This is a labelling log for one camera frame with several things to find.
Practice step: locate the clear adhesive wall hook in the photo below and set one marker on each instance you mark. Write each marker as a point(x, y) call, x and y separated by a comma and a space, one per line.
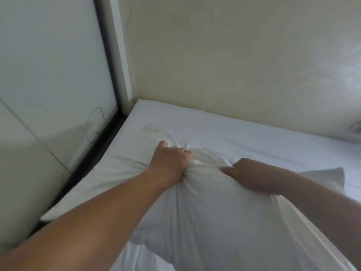
point(94, 124)

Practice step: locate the person's left fingers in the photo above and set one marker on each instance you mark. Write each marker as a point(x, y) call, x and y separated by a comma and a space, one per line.
point(184, 158)

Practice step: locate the person's right thumb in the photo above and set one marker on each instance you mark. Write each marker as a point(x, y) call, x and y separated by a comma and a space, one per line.
point(230, 171)

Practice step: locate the person's right forearm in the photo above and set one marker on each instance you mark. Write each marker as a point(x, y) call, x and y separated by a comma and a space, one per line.
point(324, 206)

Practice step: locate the white bed sheet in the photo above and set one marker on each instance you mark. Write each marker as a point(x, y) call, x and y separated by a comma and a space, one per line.
point(253, 132)

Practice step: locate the white pillow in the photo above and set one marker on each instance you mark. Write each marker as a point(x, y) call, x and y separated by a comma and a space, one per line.
point(112, 177)
point(220, 222)

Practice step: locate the person's left hand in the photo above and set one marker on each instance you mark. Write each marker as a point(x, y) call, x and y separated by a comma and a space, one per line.
point(167, 163)

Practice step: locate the white wall socket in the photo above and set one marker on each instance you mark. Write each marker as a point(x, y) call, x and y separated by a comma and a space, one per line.
point(355, 128)

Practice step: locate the white flat pillow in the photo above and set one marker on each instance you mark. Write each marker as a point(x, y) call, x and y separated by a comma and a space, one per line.
point(112, 177)

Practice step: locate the person's right hand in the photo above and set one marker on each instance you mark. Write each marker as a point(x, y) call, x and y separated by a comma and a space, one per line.
point(258, 176)

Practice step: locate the person's left forearm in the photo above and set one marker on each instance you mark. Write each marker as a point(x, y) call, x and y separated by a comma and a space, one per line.
point(90, 220)

